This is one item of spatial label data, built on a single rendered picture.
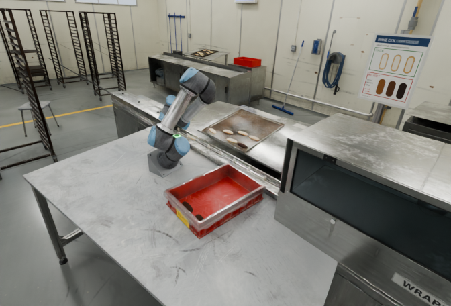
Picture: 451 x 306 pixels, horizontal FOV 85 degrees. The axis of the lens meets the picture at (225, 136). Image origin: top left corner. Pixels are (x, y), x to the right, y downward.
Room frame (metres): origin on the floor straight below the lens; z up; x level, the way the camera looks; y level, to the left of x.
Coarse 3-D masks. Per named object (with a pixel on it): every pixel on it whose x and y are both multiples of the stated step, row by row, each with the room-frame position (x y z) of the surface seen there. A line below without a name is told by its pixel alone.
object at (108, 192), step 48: (144, 144) 1.77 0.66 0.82; (48, 192) 1.14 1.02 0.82; (96, 192) 1.16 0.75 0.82; (144, 192) 1.17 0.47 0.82; (96, 240) 0.81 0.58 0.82; (144, 240) 0.82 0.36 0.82; (192, 240) 0.84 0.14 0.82; (240, 240) 0.85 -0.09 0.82; (288, 240) 0.86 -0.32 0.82; (144, 288) 0.61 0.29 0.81; (192, 288) 0.61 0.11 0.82; (240, 288) 0.62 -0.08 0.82; (288, 288) 0.62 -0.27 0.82
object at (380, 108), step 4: (404, 32) 1.69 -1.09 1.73; (408, 32) 1.68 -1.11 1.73; (380, 104) 1.69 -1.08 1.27; (380, 108) 1.68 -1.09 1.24; (384, 108) 1.69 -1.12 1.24; (376, 112) 1.69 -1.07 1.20; (380, 112) 1.67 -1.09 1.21; (376, 116) 1.69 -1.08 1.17; (380, 116) 1.67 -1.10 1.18; (372, 120) 1.69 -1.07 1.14; (376, 120) 1.68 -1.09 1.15; (380, 120) 1.69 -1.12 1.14
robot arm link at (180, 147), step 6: (174, 138) 1.37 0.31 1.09; (180, 138) 1.38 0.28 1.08; (174, 144) 1.33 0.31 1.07; (180, 144) 1.34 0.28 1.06; (186, 144) 1.38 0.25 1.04; (168, 150) 1.32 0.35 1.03; (174, 150) 1.33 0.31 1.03; (180, 150) 1.32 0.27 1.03; (186, 150) 1.34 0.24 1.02; (168, 156) 1.36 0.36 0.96; (174, 156) 1.34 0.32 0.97; (180, 156) 1.35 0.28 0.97
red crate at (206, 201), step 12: (228, 180) 1.32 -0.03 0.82; (204, 192) 1.19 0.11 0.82; (216, 192) 1.20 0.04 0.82; (228, 192) 1.20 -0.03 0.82; (240, 192) 1.20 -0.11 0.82; (168, 204) 1.06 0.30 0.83; (192, 204) 1.08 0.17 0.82; (204, 204) 1.08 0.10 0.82; (216, 204) 1.09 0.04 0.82; (228, 204) 1.09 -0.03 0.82; (252, 204) 1.09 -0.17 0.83; (204, 216) 0.99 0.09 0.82; (228, 216) 0.97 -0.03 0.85; (192, 228) 0.89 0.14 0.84; (216, 228) 0.91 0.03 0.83
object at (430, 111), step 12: (420, 108) 2.51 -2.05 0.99; (432, 108) 2.57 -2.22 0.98; (444, 108) 2.62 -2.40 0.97; (408, 120) 2.25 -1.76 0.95; (420, 120) 2.26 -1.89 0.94; (432, 120) 2.07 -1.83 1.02; (444, 120) 2.11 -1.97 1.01; (420, 132) 2.11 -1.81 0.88; (432, 132) 2.05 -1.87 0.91; (444, 132) 2.00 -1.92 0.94
